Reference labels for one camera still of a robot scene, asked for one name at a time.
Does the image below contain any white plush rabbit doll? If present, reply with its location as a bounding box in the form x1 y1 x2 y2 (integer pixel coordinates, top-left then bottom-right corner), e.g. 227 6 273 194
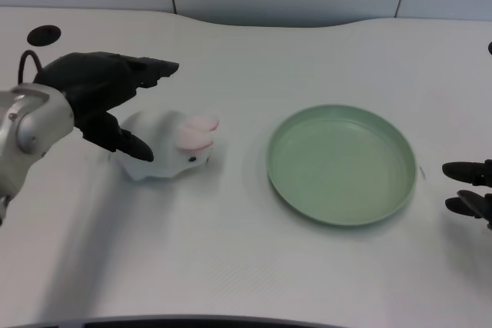
110 110 221 182

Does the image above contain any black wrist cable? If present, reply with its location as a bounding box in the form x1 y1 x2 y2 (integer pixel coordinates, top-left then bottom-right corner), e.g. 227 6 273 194
18 49 43 85

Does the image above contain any green round plate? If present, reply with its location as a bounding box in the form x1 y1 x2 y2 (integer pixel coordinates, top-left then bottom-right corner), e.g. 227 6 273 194
266 103 418 227

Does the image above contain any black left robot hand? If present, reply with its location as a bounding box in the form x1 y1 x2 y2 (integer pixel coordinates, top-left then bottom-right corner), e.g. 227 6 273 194
33 51 181 163

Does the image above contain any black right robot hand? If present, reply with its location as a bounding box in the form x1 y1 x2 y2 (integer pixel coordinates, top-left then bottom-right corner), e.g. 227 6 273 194
441 161 492 231

